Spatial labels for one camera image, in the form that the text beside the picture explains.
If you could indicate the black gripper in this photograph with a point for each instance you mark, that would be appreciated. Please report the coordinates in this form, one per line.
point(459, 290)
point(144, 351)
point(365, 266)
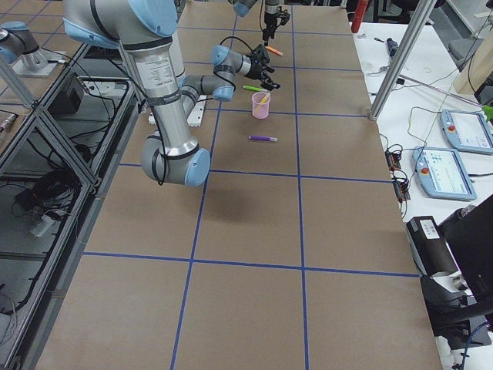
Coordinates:
point(269, 17)
point(256, 68)

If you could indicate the orange highlighter pen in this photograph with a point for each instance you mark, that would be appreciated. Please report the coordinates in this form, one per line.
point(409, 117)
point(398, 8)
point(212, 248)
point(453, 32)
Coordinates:
point(274, 51)

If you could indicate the yellow highlighter pen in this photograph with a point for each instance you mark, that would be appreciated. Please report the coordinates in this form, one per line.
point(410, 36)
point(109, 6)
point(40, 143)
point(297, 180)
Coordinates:
point(265, 98)

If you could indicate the purple highlighter pen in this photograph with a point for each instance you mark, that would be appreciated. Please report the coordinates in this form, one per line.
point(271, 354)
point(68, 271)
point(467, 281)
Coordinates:
point(270, 139)

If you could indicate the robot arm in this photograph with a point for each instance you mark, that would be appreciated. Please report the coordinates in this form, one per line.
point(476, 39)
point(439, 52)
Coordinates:
point(243, 7)
point(144, 30)

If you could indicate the green highlighter pen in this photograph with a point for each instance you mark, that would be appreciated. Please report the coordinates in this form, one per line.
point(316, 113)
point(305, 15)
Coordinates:
point(254, 89)

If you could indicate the pink mesh pen holder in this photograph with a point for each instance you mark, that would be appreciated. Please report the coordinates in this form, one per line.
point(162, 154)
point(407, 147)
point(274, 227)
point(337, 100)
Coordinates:
point(259, 111)

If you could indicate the red cylinder bottle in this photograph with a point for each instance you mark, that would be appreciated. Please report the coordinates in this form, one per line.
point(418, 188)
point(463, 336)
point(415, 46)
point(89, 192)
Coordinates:
point(359, 13)

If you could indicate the near teach pendant tablet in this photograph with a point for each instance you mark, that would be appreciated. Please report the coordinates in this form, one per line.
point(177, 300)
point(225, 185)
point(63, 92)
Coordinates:
point(442, 174)

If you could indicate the teach pendant tablet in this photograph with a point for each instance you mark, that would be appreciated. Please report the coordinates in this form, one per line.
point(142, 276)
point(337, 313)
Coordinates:
point(442, 174)
point(467, 131)

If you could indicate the far teach pendant tablet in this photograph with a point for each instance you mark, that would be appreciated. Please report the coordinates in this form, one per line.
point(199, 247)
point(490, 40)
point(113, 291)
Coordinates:
point(467, 131)

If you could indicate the metal rod with green tip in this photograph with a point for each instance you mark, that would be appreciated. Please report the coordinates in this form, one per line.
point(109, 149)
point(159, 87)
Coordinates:
point(486, 109)

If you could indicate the black box with label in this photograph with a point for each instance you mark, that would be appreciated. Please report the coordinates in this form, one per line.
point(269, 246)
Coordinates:
point(429, 248)

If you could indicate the black monitor stand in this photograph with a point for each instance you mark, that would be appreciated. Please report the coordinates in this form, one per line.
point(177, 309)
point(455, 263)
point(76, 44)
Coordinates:
point(468, 233)

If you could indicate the aluminium frame post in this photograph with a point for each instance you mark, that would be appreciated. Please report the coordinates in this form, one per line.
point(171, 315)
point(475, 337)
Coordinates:
point(410, 37)

